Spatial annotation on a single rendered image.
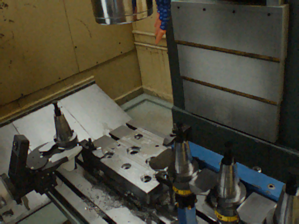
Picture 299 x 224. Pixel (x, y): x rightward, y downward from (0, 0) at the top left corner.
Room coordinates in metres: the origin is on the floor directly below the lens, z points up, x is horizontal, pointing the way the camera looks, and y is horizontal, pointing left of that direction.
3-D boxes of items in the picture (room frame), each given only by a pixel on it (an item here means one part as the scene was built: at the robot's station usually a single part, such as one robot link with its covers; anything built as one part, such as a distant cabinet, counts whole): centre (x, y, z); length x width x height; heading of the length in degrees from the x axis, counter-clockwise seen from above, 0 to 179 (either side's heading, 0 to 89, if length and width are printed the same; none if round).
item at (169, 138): (0.94, -0.15, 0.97); 0.13 x 0.03 x 0.15; 125
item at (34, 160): (0.62, 0.28, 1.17); 0.12 x 0.08 x 0.09; 126
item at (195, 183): (0.45, -0.12, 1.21); 0.07 x 0.05 x 0.01; 125
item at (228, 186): (0.41, -0.15, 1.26); 0.04 x 0.04 x 0.07
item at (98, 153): (0.95, 0.16, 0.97); 0.13 x 0.03 x 0.15; 35
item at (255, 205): (0.36, -0.18, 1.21); 0.07 x 0.05 x 0.01; 125
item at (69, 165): (0.66, 0.17, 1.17); 0.09 x 0.03 x 0.06; 113
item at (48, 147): (0.71, 0.21, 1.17); 0.09 x 0.03 x 0.06; 140
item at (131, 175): (0.87, -0.02, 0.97); 0.29 x 0.23 x 0.05; 35
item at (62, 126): (0.69, 0.17, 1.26); 0.04 x 0.04 x 0.07
